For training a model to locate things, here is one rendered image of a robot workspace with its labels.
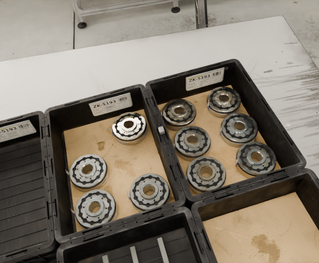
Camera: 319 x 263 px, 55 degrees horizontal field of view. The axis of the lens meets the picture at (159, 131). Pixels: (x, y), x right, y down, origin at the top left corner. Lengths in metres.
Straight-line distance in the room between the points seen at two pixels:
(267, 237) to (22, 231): 0.61
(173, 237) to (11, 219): 0.43
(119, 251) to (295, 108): 0.78
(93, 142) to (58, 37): 1.97
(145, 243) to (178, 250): 0.08
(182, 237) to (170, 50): 0.85
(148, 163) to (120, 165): 0.08
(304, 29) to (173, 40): 1.54
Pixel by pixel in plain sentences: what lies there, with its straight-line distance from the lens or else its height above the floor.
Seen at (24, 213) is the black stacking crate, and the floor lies 0.83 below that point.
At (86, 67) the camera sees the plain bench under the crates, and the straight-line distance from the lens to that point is 1.37.
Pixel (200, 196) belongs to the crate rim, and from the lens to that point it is 0.71.
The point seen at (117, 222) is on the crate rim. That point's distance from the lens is 0.70.
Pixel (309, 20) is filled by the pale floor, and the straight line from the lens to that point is 2.88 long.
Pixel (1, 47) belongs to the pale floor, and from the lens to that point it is 2.98.
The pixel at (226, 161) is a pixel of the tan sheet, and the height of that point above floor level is 0.83.
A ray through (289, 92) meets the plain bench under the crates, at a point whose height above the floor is 0.70.
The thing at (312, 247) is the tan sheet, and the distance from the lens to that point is 0.83.
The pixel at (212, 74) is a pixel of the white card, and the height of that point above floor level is 0.90.
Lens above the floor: 1.58
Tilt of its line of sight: 55 degrees down
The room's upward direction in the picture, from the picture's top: 8 degrees counter-clockwise
